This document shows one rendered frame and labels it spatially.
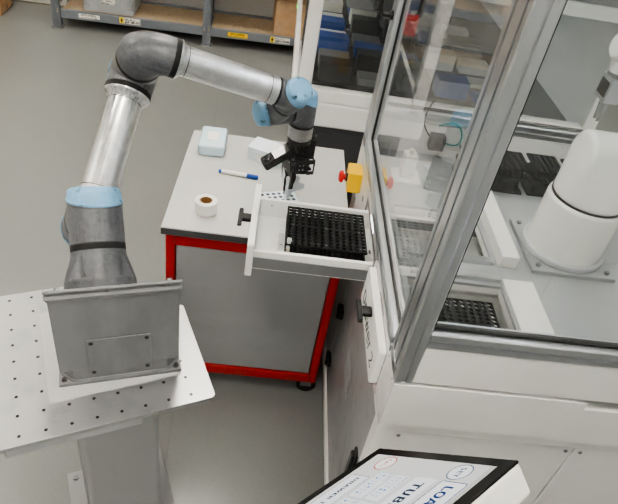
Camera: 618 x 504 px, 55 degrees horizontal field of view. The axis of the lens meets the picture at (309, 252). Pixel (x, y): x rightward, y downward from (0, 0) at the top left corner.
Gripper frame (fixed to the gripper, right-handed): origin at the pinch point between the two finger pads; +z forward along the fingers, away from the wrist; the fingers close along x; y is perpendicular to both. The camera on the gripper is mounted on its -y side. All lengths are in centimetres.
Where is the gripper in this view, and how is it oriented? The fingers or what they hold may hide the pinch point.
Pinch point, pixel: (284, 192)
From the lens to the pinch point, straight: 191.8
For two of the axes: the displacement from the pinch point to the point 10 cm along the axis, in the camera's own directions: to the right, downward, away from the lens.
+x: -3.4, -6.3, 7.0
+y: 9.3, -1.1, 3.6
